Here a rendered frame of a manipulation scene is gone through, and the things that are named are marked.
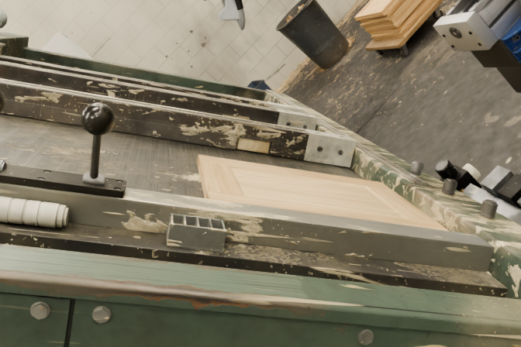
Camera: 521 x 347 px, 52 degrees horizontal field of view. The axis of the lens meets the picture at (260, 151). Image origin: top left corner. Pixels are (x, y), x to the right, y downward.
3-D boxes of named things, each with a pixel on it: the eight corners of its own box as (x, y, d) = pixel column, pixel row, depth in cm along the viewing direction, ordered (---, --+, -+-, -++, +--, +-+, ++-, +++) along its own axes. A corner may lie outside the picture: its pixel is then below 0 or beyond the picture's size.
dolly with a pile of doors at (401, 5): (453, 8, 409) (421, -32, 398) (408, 58, 406) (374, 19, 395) (412, 16, 468) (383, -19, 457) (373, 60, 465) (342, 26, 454)
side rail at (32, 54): (261, 114, 259) (265, 91, 257) (21, 73, 236) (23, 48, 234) (258, 111, 267) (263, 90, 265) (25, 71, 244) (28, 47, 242)
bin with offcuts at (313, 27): (362, 37, 537) (319, -11, 519) (328, 74, 534) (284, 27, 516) (342, 39, 586) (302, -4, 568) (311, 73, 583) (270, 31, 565)
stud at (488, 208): (497, 221, 90) (502, 204, 89) (484, 218, 89) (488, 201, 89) (488, 215, 92) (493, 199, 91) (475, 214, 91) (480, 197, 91)
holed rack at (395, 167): (427, 186, 107) (428, 183, 107) (414, 183, 107) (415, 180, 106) (271, 91, 266) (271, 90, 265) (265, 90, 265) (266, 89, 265)
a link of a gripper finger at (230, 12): (225, 36, 135) (213, -1, 133) (246, 28, 136) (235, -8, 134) (227, 35, 132) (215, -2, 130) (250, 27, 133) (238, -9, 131)
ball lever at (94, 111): (105, 200, 68) (113, 119, 59) (74, 196, 67) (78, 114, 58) (110, 178, 71) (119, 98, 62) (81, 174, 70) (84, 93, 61)
